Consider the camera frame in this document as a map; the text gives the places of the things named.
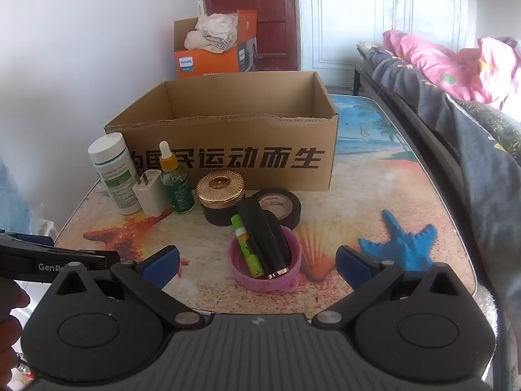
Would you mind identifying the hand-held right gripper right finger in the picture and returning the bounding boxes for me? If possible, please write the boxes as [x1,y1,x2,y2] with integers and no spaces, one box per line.
[313,245,469,332]

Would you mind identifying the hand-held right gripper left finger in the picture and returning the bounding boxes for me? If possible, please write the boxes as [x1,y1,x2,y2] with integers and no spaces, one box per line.
[49,245,208,333]

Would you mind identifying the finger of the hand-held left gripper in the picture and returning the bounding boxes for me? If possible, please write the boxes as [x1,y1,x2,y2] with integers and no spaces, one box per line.
[0,231,55,250]

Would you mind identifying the white charger plug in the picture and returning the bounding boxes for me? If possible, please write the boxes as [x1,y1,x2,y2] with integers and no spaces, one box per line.
[133,170,172,217]

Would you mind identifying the green dropper bottle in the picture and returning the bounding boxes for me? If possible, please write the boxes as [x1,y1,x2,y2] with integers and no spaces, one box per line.
[159,141,195,214]

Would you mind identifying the black tape roll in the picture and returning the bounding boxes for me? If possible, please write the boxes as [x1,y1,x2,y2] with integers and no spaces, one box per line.
[248,189,302,231]

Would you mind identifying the black jar with gold lid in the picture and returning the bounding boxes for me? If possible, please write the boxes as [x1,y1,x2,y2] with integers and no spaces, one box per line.
[196,174,247,226]

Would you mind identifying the large brown cardboard box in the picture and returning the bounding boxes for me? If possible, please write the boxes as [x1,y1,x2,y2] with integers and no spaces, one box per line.
[104,70,339,191]

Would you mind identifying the person's left hand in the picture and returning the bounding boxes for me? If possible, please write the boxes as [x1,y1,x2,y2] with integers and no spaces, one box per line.
[0,282,31,375]

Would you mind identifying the clear plastic bag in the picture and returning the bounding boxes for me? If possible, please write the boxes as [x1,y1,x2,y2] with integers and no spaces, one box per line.
[0,159,55,245]

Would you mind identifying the pink bowl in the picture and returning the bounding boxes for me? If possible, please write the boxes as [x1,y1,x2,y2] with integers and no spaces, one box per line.
[229,226,303,293]

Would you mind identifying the green lip balm tube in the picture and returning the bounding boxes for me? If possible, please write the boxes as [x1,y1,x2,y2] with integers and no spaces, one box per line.
[231,214,265,276]

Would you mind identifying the black cylindrical tube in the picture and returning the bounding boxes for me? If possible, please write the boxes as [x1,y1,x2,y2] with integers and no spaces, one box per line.
[236,196,290,280]

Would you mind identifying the white pill bottle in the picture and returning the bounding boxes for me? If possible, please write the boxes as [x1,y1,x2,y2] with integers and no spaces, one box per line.
[88,132,141,216]

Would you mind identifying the orange appliance box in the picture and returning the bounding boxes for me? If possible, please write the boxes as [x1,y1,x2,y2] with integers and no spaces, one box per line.
[174,9,258,79]

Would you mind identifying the pink blanket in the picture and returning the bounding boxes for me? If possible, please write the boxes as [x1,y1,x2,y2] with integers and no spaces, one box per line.
[382,30,521,109]

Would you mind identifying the beige crumpled cloth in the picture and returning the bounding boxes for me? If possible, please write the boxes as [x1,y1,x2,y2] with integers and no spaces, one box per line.
[184,13,239,54]

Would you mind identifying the white panelled door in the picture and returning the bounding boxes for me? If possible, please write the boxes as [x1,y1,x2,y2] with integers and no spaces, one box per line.
[297,0,477,86]

